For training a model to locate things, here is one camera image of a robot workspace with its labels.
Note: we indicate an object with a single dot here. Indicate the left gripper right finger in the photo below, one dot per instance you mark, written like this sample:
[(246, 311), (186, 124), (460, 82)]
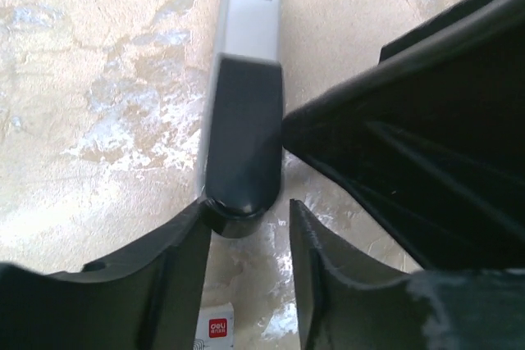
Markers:
[(346, 299)]

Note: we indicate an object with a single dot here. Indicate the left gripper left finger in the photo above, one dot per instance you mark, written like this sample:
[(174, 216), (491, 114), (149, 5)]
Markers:
[(145, 295)]

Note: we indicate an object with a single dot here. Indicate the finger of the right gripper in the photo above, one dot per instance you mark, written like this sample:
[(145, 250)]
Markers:
[(430, 142)]

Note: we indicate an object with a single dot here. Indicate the white staple box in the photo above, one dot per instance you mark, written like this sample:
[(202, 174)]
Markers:
[(215, 328)]

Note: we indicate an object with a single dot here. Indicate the silver black stapler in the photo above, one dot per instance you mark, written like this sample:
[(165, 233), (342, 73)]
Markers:
[(240, 152)]

